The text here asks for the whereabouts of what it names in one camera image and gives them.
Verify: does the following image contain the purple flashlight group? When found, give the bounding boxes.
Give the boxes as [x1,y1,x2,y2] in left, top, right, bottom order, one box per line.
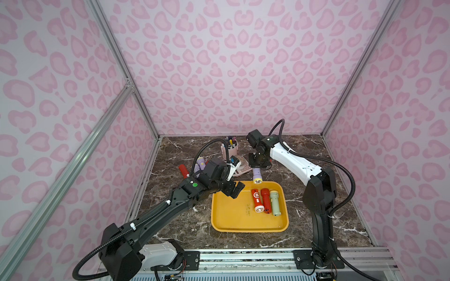
[252,167,263,185]

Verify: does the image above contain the plain red flashlight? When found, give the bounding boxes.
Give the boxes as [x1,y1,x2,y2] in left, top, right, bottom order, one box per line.
[261,188,272,214]

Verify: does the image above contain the red white flashlight emblem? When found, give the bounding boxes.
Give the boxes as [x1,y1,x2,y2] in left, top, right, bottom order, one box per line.
[251,189,265,213]

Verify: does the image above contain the pale green flashlight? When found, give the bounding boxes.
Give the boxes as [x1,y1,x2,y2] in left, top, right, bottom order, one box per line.
[270,190,281,217]

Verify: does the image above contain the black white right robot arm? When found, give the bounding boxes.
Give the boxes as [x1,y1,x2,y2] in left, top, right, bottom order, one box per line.
[246,130,337,268]

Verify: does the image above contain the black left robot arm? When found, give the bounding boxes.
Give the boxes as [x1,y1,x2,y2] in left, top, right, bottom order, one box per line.
[99,175,245,281]

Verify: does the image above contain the pink calculator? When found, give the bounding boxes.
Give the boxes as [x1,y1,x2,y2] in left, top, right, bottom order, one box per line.
[233,162,252,177]

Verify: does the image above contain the yellow plastic tray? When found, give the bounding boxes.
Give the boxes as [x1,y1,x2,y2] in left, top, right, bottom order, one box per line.
[211,181,289,233]

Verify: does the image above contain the pink metal pen bucket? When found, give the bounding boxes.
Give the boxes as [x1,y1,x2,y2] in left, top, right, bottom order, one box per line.
[221,136,239,160]

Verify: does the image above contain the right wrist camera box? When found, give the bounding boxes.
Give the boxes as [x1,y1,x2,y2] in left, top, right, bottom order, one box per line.
[246,129,264,148]

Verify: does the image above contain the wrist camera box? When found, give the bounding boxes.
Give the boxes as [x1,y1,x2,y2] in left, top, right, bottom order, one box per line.
[207,156,243,181]
[246,129,264,148]

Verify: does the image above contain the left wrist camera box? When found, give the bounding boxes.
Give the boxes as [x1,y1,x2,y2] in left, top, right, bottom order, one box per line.
[207,156,243,181]

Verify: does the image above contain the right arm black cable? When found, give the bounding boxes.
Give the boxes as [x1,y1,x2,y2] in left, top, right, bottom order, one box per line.
[268,118,356,217]

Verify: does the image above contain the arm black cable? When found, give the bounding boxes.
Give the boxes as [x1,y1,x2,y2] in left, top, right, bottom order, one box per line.
[268,118,356,217]
[71,137,231,281]

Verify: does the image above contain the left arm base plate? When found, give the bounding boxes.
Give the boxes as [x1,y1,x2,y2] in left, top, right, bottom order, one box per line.
[151,251,200,272]

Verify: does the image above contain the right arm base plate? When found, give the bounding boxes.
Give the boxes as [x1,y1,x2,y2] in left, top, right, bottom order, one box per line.
[292,249,345,270]

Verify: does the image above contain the aluminium front rail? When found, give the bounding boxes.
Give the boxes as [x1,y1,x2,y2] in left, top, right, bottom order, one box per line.
[94,246,403,281]

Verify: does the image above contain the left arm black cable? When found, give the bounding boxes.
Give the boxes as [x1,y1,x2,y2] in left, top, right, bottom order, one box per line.
[71,137,231,281]

